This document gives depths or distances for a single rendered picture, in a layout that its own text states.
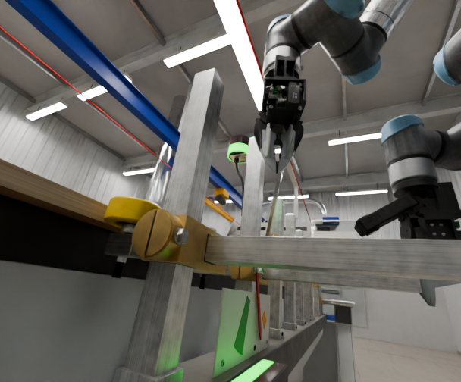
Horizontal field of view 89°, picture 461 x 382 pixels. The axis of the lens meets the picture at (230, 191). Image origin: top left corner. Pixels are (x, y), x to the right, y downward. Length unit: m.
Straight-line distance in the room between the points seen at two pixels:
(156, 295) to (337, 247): 0.18
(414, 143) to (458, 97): 6.32
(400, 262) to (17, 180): 0.40
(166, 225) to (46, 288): 0.23
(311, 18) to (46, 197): 0.52
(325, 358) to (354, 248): 2.95
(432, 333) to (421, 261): 9.31
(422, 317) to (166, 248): 9.39
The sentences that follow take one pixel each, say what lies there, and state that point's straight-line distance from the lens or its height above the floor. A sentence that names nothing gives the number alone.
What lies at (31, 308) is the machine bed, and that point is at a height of 0.75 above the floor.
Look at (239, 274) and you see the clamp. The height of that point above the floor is 0.83.
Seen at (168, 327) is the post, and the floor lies 0.76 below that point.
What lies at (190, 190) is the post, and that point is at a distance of 0.27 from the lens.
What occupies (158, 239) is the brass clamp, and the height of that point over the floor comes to 0.83.
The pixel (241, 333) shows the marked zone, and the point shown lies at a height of 0.74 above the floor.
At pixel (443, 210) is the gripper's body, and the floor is 0.96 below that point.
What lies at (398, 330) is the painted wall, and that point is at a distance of 9.43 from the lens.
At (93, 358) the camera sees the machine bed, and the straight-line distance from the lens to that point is 0.51.
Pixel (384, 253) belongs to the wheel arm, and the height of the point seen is 0.84.
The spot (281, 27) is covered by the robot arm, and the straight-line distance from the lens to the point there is 0.58.
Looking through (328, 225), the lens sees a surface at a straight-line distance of 3.12.
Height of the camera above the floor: 0.80
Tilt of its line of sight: 23 degrees up
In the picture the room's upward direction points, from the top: 7 degrees clockwise
